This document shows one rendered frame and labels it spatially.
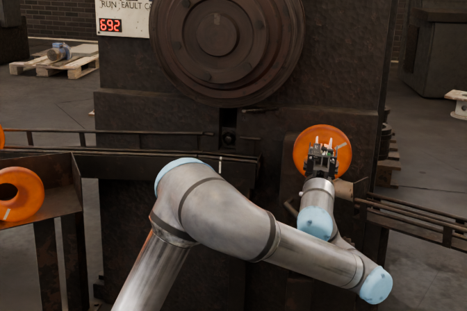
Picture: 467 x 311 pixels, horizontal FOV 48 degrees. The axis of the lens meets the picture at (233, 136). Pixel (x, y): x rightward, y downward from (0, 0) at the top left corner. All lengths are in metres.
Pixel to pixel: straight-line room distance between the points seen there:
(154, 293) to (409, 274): 1.69
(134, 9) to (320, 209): 0.97
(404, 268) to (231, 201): 1.77
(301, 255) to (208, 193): 0.22
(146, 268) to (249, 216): 0.24
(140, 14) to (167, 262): 0.99
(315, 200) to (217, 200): 0.35
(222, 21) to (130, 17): 0.42
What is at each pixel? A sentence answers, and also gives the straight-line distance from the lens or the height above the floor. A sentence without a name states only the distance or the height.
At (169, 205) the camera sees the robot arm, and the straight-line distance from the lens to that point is 0.96.
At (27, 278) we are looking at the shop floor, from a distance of 2.46.
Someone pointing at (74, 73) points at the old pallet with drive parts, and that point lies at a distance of 6.02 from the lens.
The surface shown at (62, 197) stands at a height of 0.61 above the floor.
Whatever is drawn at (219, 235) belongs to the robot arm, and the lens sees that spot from 0.88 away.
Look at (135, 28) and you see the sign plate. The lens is 1.79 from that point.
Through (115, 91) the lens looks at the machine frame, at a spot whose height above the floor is 0.87.
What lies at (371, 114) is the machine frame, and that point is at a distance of 1.68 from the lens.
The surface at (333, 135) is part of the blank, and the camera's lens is 1.41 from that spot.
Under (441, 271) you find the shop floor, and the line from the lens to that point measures 2.63.
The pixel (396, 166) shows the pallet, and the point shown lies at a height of 0.14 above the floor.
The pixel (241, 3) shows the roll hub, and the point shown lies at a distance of 1.46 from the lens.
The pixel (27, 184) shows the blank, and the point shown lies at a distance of 1.57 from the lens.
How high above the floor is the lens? 1.32
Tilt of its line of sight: 19 degrees down
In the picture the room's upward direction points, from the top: 2 degrees clockwise
